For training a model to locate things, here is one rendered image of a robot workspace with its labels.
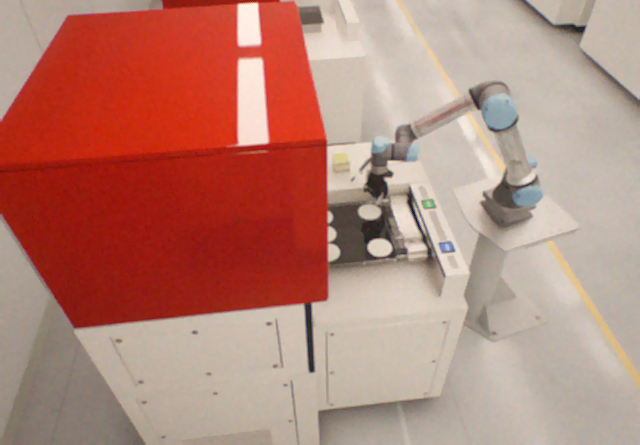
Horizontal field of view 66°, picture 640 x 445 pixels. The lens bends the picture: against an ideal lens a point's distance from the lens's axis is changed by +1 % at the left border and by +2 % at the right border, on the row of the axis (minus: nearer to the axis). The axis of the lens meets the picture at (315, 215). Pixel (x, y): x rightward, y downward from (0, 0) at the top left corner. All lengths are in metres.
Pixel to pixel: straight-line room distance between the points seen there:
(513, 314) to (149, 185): 2.41
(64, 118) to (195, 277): 0.51
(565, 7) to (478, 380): 4.63
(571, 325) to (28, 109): 2.83
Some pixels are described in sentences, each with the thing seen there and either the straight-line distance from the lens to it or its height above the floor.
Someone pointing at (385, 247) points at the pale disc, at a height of 0.90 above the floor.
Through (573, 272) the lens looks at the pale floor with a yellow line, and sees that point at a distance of 3.51.
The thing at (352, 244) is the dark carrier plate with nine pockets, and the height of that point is 0.90.
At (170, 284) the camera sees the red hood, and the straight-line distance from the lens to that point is 1.42.
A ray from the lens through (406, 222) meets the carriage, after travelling 2.24.
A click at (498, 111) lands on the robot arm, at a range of 1.95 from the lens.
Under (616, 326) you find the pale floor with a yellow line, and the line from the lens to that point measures 3.35.
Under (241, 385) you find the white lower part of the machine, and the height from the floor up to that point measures 0.79.
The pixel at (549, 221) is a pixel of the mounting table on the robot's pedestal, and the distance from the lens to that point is 2.52.
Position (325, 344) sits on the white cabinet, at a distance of 2.08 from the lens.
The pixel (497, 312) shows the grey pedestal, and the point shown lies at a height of 0.01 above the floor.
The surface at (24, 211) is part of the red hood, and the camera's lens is 1.30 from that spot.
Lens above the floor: 2.44
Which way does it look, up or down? 44 degrees down
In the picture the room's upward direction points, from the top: 2 degrees counter-clockwise
